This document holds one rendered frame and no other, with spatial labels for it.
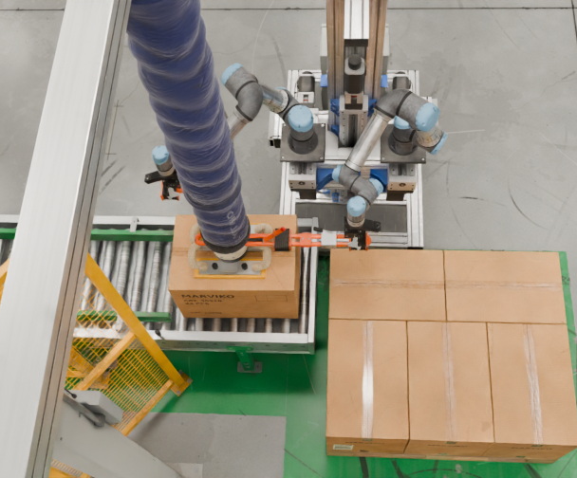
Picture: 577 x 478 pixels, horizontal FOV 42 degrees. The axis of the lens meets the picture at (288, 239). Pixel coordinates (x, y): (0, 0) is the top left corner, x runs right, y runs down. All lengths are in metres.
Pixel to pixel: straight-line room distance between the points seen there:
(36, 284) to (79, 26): 0.56
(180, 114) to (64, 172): 1.05
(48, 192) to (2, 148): 4.05
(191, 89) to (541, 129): 3.26
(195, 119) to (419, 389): 1.93
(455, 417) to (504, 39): 2.85
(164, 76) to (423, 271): 2.13
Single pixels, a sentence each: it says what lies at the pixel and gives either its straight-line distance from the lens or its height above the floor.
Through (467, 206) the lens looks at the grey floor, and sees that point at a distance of 4.81.
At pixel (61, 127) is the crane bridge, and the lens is 1.48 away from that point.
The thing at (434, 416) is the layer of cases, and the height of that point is 0.54.
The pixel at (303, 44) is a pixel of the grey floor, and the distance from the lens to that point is 5.47.
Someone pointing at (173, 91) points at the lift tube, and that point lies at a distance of 2.33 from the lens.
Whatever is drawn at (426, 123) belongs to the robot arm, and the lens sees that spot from 3.13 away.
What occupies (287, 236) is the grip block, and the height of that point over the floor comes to 1.10.
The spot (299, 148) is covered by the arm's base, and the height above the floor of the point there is 1.08.
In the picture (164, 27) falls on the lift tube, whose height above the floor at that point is 2.64.
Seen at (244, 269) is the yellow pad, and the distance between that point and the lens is 3.52.
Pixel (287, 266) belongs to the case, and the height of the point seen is 0.95.
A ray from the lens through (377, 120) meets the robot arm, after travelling 3.19.
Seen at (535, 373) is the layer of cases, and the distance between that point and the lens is 3.91.
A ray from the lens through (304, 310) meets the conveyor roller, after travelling 3.88.
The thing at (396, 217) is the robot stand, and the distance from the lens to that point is 4.48.
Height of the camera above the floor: 4.21
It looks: 65 degrees down
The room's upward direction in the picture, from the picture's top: 8 degrees counter-clockwise
